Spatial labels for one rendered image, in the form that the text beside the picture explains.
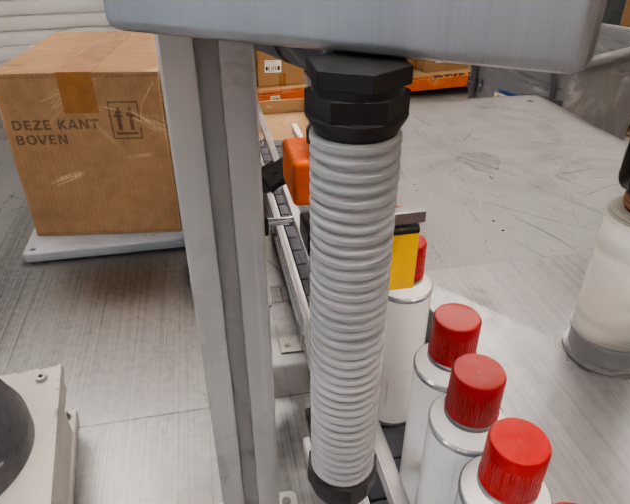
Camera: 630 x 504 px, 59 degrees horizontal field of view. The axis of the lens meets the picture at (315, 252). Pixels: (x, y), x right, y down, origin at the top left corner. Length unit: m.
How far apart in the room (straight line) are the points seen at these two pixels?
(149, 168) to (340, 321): 0.74
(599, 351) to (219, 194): 0.50
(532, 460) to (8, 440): 0.42
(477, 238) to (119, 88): 0.63
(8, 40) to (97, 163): 3.80
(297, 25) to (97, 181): 0.78
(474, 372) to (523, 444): 0.05
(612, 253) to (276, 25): 0.50
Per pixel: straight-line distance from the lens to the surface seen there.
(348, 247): 0.19
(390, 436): 0.58
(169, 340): 0.78
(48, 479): 0.57
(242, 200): 0.30
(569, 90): 2.62
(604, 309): 0.66
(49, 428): 0.60
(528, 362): 0.69
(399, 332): 0.50
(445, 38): 0.18
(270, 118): 1.53
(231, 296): 0.35
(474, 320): 0.40
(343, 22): 0.19
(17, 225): 1.14
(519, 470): 0.32
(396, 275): 0.44
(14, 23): 4.69
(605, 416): 0.66
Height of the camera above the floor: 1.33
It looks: 32 degrees down
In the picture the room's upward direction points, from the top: straight up
